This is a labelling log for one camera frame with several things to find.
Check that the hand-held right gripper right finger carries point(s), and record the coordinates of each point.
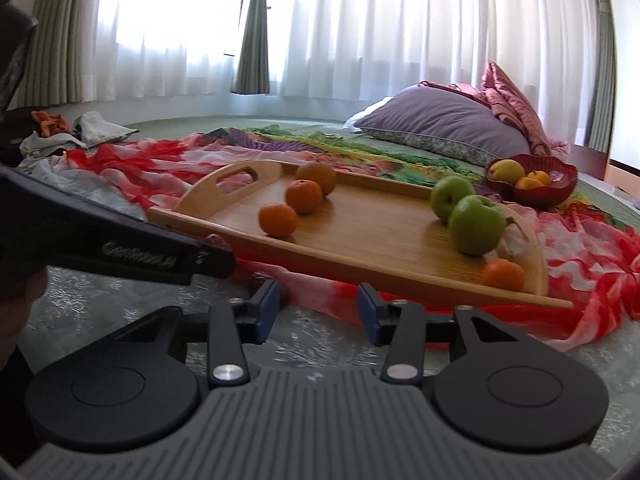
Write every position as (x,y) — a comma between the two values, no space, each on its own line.
(370,312)

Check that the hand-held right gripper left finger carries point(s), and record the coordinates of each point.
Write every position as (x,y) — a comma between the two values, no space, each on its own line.
(265,312)

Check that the green apple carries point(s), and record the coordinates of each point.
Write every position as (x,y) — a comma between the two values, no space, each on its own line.
(450,195)
(476,225)

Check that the small mandarin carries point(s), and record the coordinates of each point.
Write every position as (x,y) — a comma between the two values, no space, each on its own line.
(503,274)

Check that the large orange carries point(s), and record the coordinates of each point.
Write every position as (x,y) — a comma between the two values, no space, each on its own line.
(316,176)

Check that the person's left hand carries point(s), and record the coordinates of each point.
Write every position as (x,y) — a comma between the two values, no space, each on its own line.
(20,310)

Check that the snowflake tulle cloth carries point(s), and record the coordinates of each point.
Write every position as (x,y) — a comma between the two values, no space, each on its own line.
(100,305)

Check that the white cloth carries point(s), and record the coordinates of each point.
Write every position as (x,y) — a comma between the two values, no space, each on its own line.
(45,145)

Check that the pile of clothes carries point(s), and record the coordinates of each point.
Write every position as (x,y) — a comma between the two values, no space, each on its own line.
(100,130)

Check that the orange cloth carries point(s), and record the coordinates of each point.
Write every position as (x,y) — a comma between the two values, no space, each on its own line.
(47,122)

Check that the multicoloured printed scarf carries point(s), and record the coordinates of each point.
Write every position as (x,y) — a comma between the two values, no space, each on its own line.
(360,147)

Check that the yellow pear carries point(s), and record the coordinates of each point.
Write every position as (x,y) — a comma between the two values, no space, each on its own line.
(505,170)

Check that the white sheet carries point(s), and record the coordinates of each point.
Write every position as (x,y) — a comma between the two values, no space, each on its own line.
(367,115)

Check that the purple pillow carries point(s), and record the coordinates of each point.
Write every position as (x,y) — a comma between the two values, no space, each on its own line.
(435,122)

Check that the small orange fruit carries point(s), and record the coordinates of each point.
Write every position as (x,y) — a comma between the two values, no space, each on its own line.
(527,184)
(539,177)

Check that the red and white scarf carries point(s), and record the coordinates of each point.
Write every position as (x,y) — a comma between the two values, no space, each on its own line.
(575,255)

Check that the grey-green curtain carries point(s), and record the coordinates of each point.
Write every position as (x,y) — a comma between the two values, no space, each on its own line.
(602,85)
(55,35)
(255,25)

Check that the red glass bowl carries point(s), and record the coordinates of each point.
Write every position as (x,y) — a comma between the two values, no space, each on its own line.
(555,190)

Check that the pink satin cloth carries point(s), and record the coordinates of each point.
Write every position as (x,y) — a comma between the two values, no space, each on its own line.
(515,105)

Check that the white sheer curtain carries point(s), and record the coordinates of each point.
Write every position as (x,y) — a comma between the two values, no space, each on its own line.
(375,25)

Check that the wooden furniture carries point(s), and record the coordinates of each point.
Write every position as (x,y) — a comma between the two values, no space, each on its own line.
(622,172)

